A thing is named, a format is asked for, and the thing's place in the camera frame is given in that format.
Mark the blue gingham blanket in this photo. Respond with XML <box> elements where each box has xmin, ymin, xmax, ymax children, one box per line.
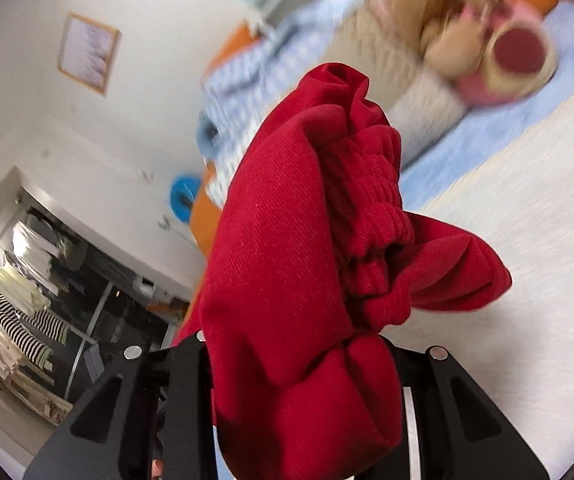
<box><xmin>200</xmin><ymin>0</ymin><xmax>379</xmax><ymax>208</ymax></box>

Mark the white daisy bedspread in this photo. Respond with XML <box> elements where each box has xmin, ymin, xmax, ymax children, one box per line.
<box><xmin>384</xmin><ymin>95</ymin><xmax>574</xmax><ymax>479</ymax></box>

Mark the beige patchwork pillow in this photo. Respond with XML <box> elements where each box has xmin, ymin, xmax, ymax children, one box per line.
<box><xmin>322</xmin><ymin>6</ymin><xmax>468</xmax><ymax>167</ymax></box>

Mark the red garment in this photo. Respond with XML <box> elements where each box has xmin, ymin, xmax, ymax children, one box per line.
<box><xmin>180</xmin><ymin>63</ymin><xmax>511</xmax><ymax>479</ymax></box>

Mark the pink strawberry bear plush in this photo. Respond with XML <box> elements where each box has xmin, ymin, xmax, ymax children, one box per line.
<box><xmin>455</xmin><ymin>0</ymin><xmax>558</xmax><ymax>107</ymax></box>

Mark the light blue bed sheet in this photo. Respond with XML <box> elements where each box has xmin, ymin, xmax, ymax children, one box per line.
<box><xmin>400</xmin><ymin>0</ymin><xmax>574</xmax><ymax>211</ymax></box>

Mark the open wardrobe with clothes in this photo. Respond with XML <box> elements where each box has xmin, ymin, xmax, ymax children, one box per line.
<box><xmin>0</xmin><ymin>191</ymin><xmax>188</xmax><ymax>426</ymax></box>

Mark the brown plush toy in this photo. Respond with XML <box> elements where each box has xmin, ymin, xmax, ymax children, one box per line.
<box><xmin>384</xmin><ymin>0</ymin><xmax>500</xmax><ymax>82</ymax></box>

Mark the wood framed picture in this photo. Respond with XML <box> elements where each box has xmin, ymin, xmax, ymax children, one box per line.
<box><xmin>57</xmin><ymin>13</ymin><xmax>122</xmax><ymax>96</ymax></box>

